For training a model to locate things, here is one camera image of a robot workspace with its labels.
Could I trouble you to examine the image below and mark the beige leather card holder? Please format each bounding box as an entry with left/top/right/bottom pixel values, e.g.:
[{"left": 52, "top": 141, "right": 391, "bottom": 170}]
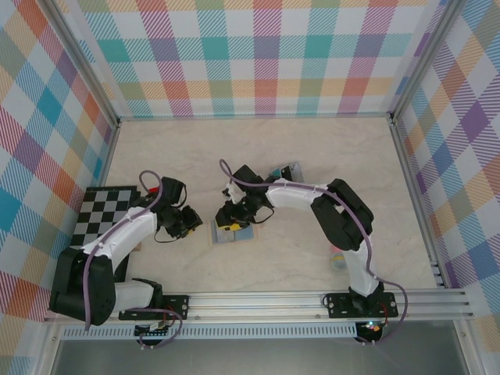
[{"left": 209, "top": 218, "right": 260, "bottom": 247}]

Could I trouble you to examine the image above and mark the clear plastic box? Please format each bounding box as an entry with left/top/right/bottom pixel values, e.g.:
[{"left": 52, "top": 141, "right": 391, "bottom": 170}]
[{"left": 267, "top": 159, "right": 305, "bottom": 184}]

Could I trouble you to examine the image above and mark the black grey checkerboard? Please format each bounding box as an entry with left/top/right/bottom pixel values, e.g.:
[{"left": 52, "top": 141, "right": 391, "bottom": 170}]
[{"left": 70, "top": 186, "right": 141, "bottom": 290}]

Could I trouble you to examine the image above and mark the pink toy microphone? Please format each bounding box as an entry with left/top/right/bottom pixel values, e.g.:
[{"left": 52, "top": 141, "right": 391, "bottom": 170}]
[{"left": 330, "top": 244, "right": 348, "bottom": 273}]

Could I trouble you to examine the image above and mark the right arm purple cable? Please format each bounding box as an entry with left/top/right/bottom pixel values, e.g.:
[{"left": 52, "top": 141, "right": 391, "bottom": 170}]
[{"left": 218, "top": 158, "right": 409, "bottom": 347}]

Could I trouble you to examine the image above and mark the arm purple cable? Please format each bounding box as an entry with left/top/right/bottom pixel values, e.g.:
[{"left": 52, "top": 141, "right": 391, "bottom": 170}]
[
  {"left": 84, "top": 170, "right": 184, "bottom": 349},
  {"left": 218, "top": 158, "right": 409, "bottom": 347}
]

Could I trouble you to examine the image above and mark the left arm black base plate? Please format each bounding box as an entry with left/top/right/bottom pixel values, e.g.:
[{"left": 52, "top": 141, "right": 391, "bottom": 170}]
[{"left": 118, "top": 295, "right": 191, "bottom": 322}]

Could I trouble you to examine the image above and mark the aluminium mounting rail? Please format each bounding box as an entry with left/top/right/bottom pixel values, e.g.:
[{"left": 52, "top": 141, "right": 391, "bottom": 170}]
[{"left": 42, "top": 288, "right": 474, "bottom": 324}]

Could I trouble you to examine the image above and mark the left aluminium floor rail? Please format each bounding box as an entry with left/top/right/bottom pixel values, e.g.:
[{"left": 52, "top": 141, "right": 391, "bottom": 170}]
[{"left": 95, "top": 120, "right": 121, "bottom": 188}]

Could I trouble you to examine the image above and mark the aluminium floor rail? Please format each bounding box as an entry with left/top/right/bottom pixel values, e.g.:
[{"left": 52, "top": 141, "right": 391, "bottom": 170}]
[
  {"left": 389, "top": 116, "right": 446, "bottom": 290},
  {"left": 95, "top": 120, "right": 121, "bottom": 188}
]

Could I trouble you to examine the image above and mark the slotted white cable duct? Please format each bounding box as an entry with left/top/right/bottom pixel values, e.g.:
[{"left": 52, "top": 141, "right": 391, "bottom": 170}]
[{"left": 61, "top": 327, "right": 359, "bottom": 340}]

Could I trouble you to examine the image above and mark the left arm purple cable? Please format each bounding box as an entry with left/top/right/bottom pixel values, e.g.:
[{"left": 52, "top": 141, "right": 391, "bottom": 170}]
[{"left": 84, "top": 170, "right": 184, "bottom": 349}]

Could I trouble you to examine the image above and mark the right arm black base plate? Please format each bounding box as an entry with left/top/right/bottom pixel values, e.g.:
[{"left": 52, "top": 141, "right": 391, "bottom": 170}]
[{"left": 324, "top": 291, "right": 399, "bottom": 320}]

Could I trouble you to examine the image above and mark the right aluminium floor rail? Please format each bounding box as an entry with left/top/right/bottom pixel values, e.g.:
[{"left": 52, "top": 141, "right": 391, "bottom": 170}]
[{"left": 389, "top": 116, "right": 446, "bottom": 290}]

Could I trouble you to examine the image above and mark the left aluminium frame post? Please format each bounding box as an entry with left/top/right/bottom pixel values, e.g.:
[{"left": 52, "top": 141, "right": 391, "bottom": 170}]
[{"left": 45, "top": 0, "right": 120, "bottom": 128}]

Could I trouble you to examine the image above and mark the aluminium frame post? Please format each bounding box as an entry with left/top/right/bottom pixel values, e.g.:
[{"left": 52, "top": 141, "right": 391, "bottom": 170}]
[
  {"left": 390, "top": 0, "right": 466, "bottom": 122},
  {"left": 45, "top": 0, "right": 120, "bottom": 128}
]

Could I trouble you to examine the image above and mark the right aluminium frame post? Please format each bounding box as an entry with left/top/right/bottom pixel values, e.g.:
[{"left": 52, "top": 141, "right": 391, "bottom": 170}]
[{"left": 390, "top": 0, "right": 466, "bottom": 122}]

